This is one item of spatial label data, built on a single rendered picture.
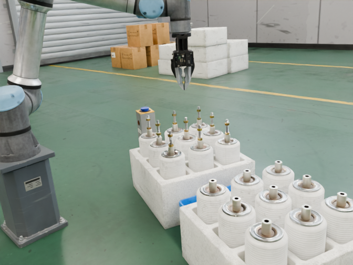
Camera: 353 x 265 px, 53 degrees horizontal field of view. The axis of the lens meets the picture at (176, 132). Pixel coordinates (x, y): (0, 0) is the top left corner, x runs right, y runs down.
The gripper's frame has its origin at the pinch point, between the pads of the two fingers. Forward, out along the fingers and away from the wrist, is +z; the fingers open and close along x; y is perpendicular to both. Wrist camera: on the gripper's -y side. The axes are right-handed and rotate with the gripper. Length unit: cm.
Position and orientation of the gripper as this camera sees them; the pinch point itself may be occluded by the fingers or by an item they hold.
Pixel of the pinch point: (183, 86)
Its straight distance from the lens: 137.2
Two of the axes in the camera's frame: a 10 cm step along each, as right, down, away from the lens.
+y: 0.7, 3.2, -9.5
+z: 0.6, 9.4, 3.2
